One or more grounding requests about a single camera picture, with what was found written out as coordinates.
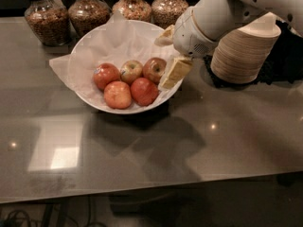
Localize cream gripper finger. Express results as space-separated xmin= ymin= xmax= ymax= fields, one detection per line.
xmin=154 ymin=25 xmax=174 ymax=46
xmin=159 ymin=56 xmax=193 ymax=90

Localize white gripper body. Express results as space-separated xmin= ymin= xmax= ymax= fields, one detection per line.
xmin=173 ymin=7 xmax=218 ymax=58

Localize red apple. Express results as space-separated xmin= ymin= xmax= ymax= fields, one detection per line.
xmin=131 ymin=78 xmax=159 ymax=106
xmin=93 ymin=63 xmax=120 ymax=91
xmin=143 ymin=58 xmax=167 ymax=84

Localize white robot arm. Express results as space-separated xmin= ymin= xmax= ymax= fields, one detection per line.
xmin=155 ymin=0 xmax=303 ymax=88

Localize yellow-red apple middle back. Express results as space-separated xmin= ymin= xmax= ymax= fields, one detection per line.
xmin=120 ymin=60 xmax=143 ymax=85

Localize paper bowl stack front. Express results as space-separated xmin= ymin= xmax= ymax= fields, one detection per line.
xmin=210 ymin=13 xmax=281 ymax=84

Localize white bowl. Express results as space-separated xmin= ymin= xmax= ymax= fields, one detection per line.
xmin=68 ymin=19 xmax=187 ymax=115

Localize orange-red apple front left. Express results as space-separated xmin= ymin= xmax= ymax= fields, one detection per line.
xmin=104 ymin=81 xmax=133 ymax=110

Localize glass cereal jar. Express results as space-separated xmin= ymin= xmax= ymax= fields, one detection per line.
xmin=113 ymin=0 xmax=152 ymax=22
xmin=151 ymin=0 xmax=188 ymax=28
xmin=68 ymin=0 xmax=111 ymax=37
xmin=25 ymin=0 xmax=70 ymax=46

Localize white paper liner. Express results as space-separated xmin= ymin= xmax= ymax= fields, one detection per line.
xmin=48 ymin=10 xmax=185 ymax=111

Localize black mat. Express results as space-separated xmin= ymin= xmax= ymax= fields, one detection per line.
xmin=204 ymin=20 xmax=303 ymax=88

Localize glass cereal jar far left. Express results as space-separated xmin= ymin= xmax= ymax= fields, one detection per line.
xmin=25 ymin=0 xmax=70 ymax=46

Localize black floor cables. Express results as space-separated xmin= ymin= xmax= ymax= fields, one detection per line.
xmin=0 ymin=196 xmax=108 ymax=227

